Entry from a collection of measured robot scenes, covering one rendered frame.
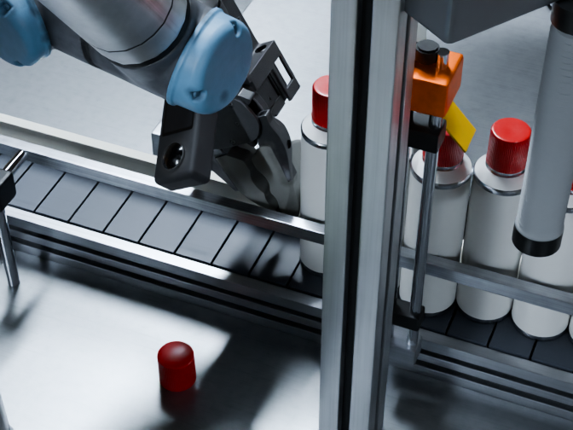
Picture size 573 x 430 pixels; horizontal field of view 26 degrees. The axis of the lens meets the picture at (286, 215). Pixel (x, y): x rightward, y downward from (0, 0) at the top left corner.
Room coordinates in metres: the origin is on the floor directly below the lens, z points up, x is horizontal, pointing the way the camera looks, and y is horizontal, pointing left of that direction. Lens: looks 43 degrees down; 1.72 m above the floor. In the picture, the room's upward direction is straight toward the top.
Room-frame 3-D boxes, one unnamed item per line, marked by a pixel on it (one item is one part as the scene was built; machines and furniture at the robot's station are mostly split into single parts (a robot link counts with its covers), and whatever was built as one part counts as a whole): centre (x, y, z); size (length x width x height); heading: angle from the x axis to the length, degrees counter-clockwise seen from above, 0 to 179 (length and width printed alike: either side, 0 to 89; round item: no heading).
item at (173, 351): (0.72, 0.10, 0.85); 0.03 x 0.03 x 0.03
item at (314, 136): (0.83, -0.04, 0.98); 0.05 x 0.05 x 0.20
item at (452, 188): (0.78, -0.13, 0.98); 0.05 x 0.05 x 0.20
